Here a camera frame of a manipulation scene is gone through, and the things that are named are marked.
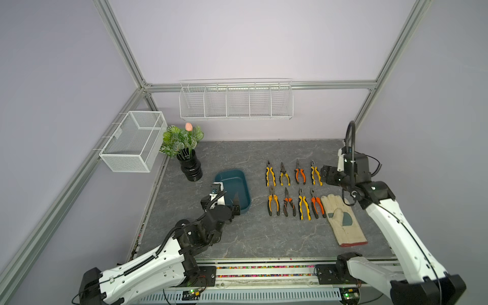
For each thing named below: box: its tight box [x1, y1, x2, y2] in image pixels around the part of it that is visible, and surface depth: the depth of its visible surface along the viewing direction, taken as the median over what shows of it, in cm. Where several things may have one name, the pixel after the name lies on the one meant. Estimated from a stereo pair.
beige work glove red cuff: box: [320, 193, 368, 248], surface depth 87 cm
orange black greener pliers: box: [294, 158, 307, 185], surface depth 107 cm
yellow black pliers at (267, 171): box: [265, 161, 277, 187], surface depth 104 cm
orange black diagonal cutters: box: [310, 188, 327, 220], surface depth 93 cm
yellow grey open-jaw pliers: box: [267, 186, 281, 217], surface depth 95 cm
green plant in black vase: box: [158, 122, 204, 182], surface depth 90 cm
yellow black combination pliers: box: [298, 187, 312, 222], surface depth 93 cm
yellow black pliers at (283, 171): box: [279, 162, 292, 187], surface depth 104 cm
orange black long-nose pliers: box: [283, 187, 297, 217], surface depth 95 cm
